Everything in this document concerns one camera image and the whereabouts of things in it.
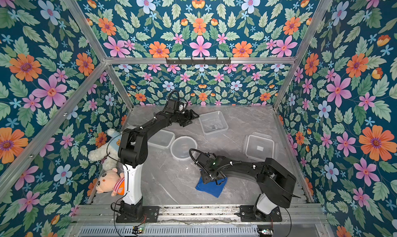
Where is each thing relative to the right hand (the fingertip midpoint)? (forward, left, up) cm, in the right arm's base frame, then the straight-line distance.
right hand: (210, 175), depth 85 cm
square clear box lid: (+21, -31, -2) cm, 38 cm away
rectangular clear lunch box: (+22, +32, +1) cm, 39 cm away
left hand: (+32, +9, +13) cm, 36 cm away
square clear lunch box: (+39, -1, -1) cm, 39 cm away
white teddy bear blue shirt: (+8, +60, +5) cm, 60 cm away
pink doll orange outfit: (-7, +51, +7) cm, 52 cm away
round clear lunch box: (+17, +19, +2) cm, 25 cm away
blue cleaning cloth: (-7, -1, +2) cm, 7 cm away
